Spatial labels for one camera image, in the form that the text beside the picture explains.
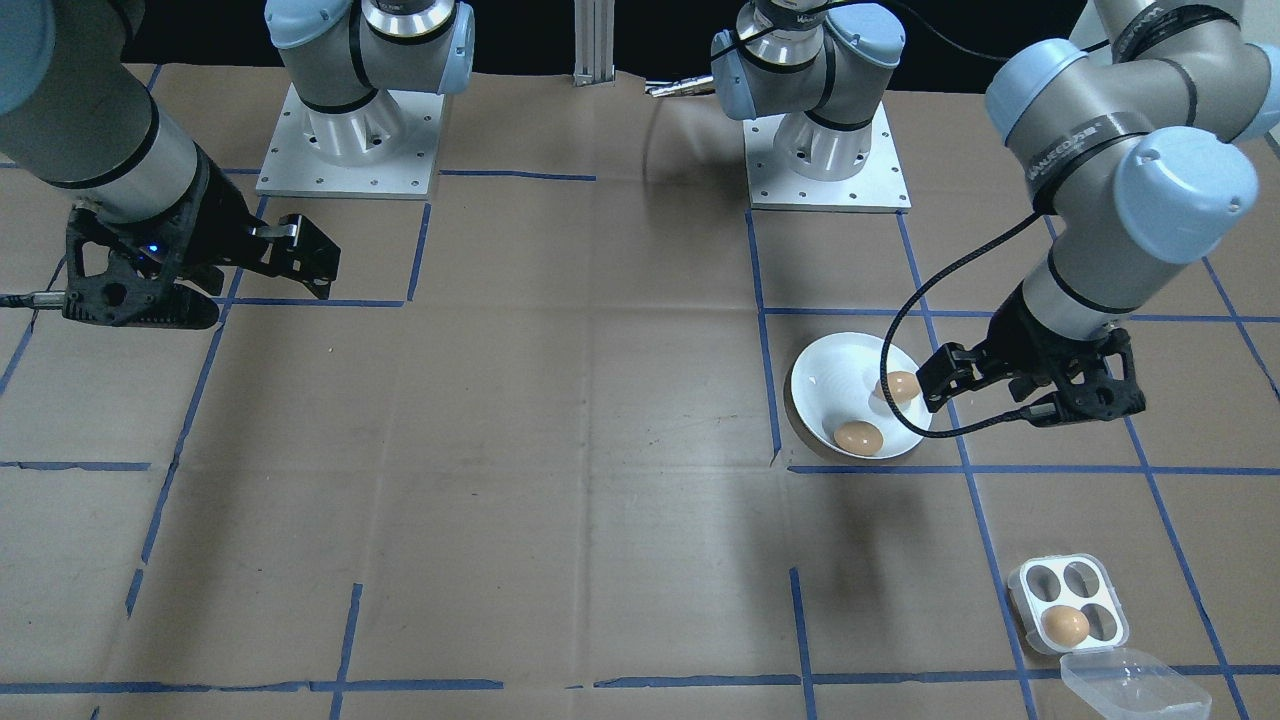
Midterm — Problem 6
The clear plastic egg carton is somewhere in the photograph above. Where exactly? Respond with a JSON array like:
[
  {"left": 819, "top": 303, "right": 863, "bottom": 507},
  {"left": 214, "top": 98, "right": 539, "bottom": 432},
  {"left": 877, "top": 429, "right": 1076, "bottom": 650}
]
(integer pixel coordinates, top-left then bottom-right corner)
[{"left": 1006, "top": 553, "right": 1214, "bottom": 720}]

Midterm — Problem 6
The white bowl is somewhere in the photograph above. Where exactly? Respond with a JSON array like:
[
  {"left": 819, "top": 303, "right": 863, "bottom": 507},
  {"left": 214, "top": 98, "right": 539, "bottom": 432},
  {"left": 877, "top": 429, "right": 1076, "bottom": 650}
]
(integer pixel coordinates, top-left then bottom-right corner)
[{"left": 785, "top": 332, "right": 936, "bottom": 463}]

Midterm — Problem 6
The white square base plate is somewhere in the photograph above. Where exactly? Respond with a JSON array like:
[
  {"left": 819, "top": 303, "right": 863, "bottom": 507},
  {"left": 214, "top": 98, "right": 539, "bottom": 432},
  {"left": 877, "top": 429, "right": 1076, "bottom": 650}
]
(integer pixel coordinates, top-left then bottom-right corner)
[
  {"left": 744, "top": 100, "right": 913, "bottom": 213},
  {"left": 256, "top": 82, "right": 446, "bottom": 201}
]

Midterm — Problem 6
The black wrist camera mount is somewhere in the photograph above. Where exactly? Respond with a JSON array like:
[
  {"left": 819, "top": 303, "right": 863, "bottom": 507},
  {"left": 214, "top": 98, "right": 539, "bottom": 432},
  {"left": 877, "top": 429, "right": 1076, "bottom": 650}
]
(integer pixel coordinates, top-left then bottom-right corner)
[
  {"left": 62, "top": 205, "right": 223, "bottom": 331},
  {"left": 1020, "top": 325, "right": 1148, "bottom": 429}
]

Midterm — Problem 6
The aluminium frame post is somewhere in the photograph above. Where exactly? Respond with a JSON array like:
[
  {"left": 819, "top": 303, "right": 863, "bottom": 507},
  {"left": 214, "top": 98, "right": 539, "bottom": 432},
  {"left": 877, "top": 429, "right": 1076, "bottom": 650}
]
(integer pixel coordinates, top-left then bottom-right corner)
[{"left": 573, "top": 0, "right": 619, "bottom": 89}]

